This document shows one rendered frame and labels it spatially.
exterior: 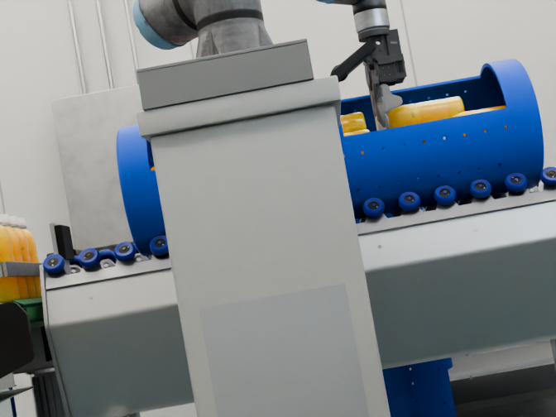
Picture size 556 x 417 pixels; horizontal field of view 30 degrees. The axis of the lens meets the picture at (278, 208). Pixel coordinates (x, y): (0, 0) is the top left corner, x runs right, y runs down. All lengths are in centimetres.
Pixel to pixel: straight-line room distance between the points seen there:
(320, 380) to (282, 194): 29
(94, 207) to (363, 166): 342
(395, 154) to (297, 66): 57
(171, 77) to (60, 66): 417
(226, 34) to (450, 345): 85
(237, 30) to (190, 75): 15
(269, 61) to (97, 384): 88
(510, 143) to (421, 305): 38
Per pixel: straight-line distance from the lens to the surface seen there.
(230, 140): 163
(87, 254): 219
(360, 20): 230
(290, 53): 163
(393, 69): 228
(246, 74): 163
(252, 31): 176
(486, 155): 218
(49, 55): 583
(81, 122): 549
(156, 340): 216
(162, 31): 189
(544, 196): 221
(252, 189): 162
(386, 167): 214
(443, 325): 219
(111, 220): 541
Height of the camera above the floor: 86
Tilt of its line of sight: 3 degrees up
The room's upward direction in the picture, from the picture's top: 10 degrees counter-clockwise
